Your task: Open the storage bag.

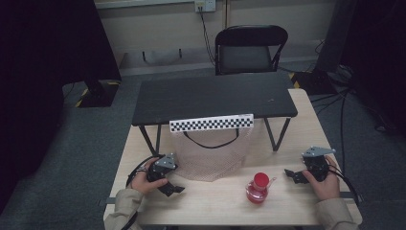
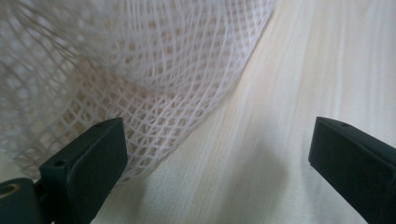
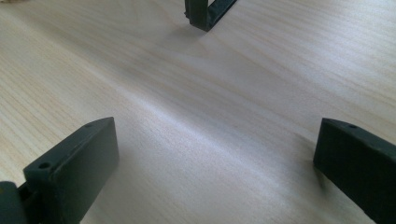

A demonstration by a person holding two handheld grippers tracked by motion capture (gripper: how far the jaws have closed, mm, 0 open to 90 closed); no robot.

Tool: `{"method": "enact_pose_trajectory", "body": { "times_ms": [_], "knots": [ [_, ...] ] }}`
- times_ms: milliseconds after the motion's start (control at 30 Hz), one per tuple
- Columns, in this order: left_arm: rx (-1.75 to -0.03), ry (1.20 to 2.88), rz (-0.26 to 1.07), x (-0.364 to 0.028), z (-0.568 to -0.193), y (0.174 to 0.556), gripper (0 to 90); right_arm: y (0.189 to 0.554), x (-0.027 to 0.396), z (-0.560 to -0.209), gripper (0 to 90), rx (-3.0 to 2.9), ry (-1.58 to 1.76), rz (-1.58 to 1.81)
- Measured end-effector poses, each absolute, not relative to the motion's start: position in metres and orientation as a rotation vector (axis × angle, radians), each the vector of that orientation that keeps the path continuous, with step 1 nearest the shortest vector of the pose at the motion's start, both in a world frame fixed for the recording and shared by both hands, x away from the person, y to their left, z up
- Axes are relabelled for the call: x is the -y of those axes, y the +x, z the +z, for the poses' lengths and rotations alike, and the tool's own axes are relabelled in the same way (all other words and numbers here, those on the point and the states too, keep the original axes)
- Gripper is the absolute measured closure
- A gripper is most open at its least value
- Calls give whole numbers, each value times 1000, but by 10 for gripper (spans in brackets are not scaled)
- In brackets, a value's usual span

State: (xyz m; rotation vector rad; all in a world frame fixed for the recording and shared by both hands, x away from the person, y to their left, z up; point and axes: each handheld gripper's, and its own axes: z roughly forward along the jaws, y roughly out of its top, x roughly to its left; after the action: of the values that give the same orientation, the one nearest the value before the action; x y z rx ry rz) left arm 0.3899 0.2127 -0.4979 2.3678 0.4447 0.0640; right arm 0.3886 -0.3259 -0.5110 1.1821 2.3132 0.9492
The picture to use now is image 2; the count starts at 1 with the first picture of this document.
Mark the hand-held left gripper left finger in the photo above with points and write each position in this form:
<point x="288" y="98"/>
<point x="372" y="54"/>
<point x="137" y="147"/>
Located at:
<point x="90" y="174"/>

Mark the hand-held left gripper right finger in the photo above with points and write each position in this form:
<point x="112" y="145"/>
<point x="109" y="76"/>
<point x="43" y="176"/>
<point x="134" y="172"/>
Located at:
<point x="358" y="168"/>

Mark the white mesh net bag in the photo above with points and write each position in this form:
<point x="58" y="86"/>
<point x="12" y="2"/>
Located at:
<point x="124" y="68"/>

